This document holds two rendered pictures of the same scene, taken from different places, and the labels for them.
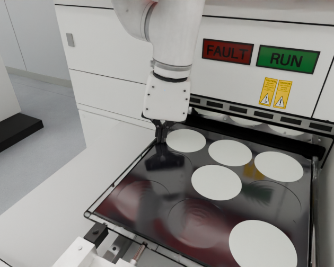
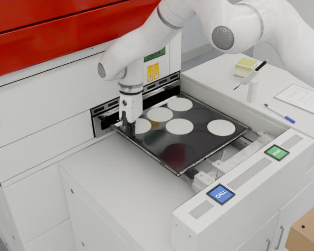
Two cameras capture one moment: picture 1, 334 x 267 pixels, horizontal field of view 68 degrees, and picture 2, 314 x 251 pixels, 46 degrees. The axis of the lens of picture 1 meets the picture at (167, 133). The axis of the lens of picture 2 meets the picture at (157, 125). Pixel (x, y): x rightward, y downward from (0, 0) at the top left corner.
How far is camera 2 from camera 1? 1.04 m
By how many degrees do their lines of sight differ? 55
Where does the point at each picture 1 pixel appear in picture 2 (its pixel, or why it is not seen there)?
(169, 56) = (140, 79)
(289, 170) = (185, 102)
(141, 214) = (188, 155)
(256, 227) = (211, 125)
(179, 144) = (141, 129)
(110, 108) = (44, 158)
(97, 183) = (130, 186)
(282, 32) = not seen: hidden behind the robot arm
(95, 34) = (24, 100)
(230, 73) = not seen: hidden behind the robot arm
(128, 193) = (171, 157)
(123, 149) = (100, 167)
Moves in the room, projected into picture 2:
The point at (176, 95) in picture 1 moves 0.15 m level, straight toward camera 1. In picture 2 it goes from (140, 98) to (181, 108)
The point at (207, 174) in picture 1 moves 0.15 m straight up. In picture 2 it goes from (172, 127) to (173, 91)
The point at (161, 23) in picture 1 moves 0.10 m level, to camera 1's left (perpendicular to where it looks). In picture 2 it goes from (134, 64) to (119, 78)
